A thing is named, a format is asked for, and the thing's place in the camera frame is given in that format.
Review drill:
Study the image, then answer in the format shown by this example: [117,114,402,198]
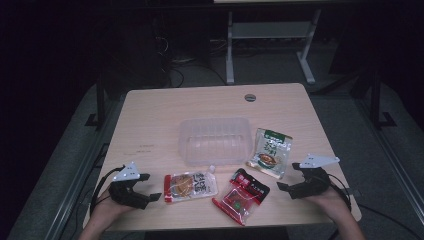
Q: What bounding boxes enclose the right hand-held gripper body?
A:
[288,153,341,200]

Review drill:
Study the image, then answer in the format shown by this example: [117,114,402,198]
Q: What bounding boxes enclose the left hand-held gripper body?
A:
[108,162,150,210]

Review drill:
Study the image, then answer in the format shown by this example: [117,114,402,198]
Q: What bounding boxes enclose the green and white sauce packet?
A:
[245,128,294,180]

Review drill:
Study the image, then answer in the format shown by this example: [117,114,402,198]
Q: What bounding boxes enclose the white and orange snack packet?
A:
[163,165,219,204]

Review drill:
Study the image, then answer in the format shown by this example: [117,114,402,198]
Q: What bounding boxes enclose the red and black snack packet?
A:
[211,168,271,227]

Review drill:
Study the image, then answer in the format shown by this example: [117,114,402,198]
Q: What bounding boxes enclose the clear plastic container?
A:
[178,116,253,167]

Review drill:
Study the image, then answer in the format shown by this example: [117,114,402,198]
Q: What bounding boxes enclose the person's left hand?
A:
[91,189,134,226]

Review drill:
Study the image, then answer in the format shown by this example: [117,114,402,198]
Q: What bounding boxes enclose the person's right hand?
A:
[308,184,351,221]

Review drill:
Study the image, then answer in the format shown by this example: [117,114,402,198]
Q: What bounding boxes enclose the black metal stand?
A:
[369,68,398,129]
[84,71,108,129]

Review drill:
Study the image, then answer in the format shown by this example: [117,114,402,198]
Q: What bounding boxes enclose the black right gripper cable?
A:
[328,173,353,213]

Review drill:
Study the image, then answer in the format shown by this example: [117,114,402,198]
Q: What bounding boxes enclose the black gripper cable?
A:
[328,173,353,213]
[89,166,125,216]

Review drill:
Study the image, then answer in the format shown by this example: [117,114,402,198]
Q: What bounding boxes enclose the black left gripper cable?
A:
[89,166,125,216]

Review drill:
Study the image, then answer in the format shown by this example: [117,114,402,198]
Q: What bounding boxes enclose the grey metal rail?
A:
[355,99,424,218]
[43,99,122,240]

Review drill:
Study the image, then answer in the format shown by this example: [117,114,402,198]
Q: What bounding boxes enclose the black floor cable bundle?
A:
[153,34,228,88]

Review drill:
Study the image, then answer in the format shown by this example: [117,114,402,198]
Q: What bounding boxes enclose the white metal table frame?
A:
[225,9,323,85]

